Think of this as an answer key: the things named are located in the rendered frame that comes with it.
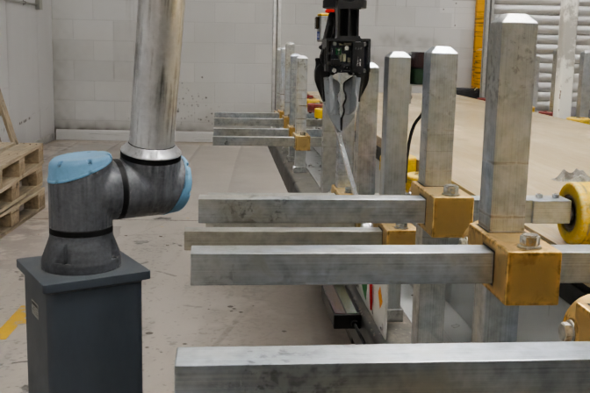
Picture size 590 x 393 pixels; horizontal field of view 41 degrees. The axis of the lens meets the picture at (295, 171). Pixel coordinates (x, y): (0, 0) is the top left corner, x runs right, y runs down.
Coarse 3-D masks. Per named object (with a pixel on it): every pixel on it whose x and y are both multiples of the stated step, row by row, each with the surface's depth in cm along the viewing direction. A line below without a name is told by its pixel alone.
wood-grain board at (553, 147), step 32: (416, 96) 387; (416, 128) 240; (480, 128) 244; (544, 128) 248; (576, 128) 250; (416, 160) 176; (480, 160) 176; (544, 160) 178; (576, 160) 180; (544, 192) 138; (544, 224) 114
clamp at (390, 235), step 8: (376, 224) 129; (384, 224) 125; (392, 224) 125; (408, 224) 125; (384, 232) 123; (392, 232) 121; (400, 232) 121; (408, 232) 121; (384, 240) 123; (392, 240) 121; (400, 240) 121; (408, 240) 121
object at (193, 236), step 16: (192, 240) 122; (208, 240) 122; (224, 240) 122; (240, 240) 123; (256, 240) 123; (272, 240) 123; (288, 240) 123; (304, 240) 124; (320, 240) 124; (336, 240) 124; (352, 240) 124; (368, 240) 124
